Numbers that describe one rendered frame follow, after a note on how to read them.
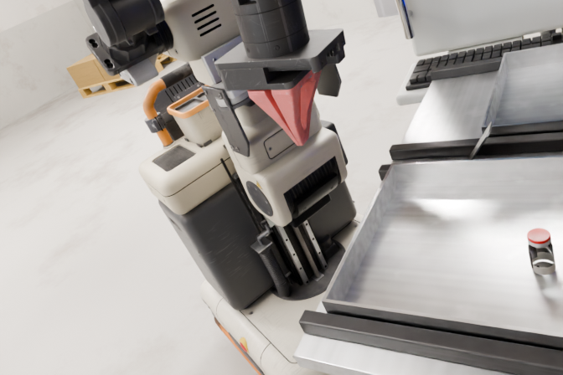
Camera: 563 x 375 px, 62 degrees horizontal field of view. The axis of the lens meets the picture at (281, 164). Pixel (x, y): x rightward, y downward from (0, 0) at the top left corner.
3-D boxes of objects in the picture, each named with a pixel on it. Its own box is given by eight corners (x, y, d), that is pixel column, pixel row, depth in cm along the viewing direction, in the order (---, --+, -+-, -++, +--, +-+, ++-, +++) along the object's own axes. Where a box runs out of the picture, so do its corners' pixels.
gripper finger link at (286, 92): (310, 163, 42) (285, 67, 37) (245, 158, 46) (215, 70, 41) (338, 125, 47) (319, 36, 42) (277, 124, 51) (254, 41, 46)
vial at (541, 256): (556, 261, 48) (552, 229, 46) (555, 277, 46) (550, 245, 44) (532, 259, 49) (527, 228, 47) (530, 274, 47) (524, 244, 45)
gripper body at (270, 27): (319, 79, 37) (298, -17, 33) (218, 83, 42) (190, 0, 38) (348, 48, 41) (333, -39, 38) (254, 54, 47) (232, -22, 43)
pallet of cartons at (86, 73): (187, 56, 685) (159, 0, 647) (125, 95, 621) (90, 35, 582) (136, 64, 792) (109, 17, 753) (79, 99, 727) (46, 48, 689)
